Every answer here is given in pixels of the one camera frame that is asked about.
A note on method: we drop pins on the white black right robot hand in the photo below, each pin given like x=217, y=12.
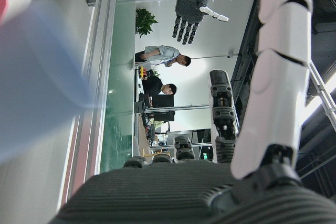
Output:
x=157, y=195

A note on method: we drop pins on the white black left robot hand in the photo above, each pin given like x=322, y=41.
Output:
x=193, y=1

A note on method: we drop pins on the light blue plastic cup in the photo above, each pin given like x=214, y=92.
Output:
x=34, y=77

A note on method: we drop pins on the green potted plant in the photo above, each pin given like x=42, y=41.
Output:
x=144, y=22

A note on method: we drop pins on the person in grey-blue shirt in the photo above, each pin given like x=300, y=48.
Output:
x=162, y=53

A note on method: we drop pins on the green conveyor belt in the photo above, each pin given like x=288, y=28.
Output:
x=120, y=51

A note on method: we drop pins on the person in black shirt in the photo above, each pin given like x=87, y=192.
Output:
x=153, y=85

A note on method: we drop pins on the black monitor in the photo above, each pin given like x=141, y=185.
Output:
x=162, y=102

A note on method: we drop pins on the aluminium profile post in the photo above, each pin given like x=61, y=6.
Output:
x=183, y=107

